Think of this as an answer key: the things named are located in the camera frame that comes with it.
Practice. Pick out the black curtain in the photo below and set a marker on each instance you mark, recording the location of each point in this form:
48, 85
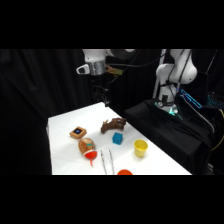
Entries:
40, 86

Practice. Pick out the blue-lit device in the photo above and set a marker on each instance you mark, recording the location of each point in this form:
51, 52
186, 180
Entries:
190, 97

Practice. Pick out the black cloth-covered robot stand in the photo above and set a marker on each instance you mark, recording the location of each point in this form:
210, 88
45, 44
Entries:
166, 133

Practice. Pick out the small green light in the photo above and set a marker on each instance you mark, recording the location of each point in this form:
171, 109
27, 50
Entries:
172, 111

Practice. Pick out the yellow plastic cup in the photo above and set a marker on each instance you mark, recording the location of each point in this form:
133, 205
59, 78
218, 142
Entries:
140, 149

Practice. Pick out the brown moose plush toy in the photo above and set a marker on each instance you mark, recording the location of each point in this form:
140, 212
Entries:
114, 125

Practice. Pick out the blue cube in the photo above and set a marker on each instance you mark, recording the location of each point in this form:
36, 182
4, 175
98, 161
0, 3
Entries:
117, 138

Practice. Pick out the orange and brown plush toy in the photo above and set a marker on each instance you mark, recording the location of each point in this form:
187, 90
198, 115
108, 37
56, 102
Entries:
86, 147

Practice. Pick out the orange bowl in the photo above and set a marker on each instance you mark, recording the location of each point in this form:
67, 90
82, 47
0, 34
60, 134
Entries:
124, 172

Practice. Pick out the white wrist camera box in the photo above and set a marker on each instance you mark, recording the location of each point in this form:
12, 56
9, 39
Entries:
82, 69

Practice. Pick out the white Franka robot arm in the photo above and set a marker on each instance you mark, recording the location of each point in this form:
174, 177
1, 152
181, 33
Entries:
174, 71

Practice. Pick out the wooden block with blue centre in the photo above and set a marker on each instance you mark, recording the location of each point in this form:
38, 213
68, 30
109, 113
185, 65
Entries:
78, 132

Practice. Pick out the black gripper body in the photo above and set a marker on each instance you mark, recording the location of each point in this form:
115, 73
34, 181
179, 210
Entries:
98, 83

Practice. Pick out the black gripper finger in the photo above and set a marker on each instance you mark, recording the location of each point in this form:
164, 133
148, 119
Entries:
97, 97
106, 101

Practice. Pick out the teal-lit keyboard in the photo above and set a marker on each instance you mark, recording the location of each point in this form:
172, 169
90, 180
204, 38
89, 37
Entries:
215, 100

